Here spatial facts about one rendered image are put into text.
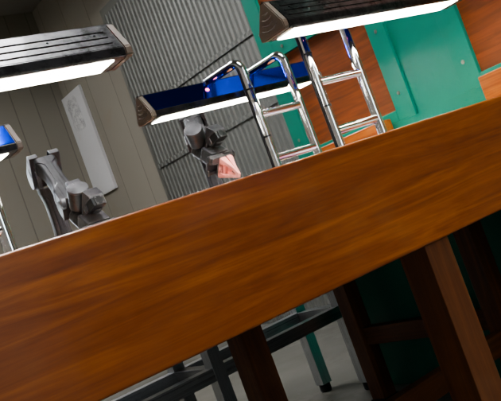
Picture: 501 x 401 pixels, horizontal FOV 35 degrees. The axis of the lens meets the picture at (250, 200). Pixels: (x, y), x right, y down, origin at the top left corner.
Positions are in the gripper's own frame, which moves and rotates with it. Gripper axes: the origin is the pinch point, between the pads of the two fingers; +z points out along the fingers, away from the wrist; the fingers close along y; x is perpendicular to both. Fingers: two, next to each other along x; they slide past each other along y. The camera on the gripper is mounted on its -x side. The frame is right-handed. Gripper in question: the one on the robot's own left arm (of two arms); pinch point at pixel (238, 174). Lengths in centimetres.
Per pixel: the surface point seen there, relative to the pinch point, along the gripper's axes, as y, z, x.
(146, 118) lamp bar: -34.5, 0.9, -26.2
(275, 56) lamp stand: 2.4, 7.4, -39.3
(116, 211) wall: 185, -353, 254
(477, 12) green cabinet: 45, 39, -55
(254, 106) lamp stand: -12.4, 17.0, -31.4
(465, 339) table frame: -49, 108, -35
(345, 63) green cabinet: 45, -3, -27
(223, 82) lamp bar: -7.3, -2.1, -30.1
